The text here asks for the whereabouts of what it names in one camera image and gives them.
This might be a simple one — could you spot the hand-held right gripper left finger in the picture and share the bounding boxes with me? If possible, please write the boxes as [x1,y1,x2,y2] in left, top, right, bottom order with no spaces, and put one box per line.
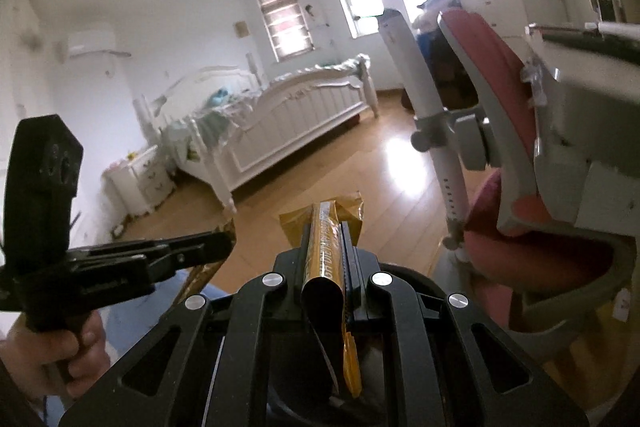
[57,249,313,427]

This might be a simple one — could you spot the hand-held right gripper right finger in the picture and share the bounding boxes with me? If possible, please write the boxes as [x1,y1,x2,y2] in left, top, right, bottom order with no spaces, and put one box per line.
[340,221,591,427]

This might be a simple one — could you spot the gold snack wrapper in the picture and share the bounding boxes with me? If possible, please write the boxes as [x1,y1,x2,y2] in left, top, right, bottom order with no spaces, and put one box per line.
[279,191,365,400]

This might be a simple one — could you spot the window with brown blind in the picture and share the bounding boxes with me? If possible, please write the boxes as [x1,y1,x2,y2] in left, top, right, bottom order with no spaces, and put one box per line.
[255,0,316,60]

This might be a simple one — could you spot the white cabinet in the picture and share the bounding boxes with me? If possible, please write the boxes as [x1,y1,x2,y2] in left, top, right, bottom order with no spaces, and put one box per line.
[465,0,571,32]

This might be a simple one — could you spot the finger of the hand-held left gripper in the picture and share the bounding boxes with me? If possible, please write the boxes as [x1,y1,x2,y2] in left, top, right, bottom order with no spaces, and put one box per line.
[145,231,236,280]

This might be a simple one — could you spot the pink and white chair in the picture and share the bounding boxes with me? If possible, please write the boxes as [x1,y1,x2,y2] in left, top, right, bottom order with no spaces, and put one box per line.
[377,7,640,408]

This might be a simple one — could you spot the black trash bin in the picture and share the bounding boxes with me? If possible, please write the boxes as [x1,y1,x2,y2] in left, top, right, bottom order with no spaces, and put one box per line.
[265,261,446,423]

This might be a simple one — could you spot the person's left hand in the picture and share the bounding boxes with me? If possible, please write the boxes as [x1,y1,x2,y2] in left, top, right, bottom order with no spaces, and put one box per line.
[0,309,111,403]

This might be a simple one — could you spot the white bed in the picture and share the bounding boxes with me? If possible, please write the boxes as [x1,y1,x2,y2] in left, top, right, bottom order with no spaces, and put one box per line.
[132,54,378,214]

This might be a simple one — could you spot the white air conditioner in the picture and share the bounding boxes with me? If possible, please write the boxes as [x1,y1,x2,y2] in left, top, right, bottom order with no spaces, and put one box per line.
[65,23,132,58]

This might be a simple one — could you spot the white adjustable desk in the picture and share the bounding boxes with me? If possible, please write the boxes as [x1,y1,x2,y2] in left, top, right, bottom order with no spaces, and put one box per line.
[522,19,640,238]

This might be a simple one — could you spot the white nightstand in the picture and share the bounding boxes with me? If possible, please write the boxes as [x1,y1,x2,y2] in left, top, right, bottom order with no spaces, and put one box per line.
[102,144,176,218]

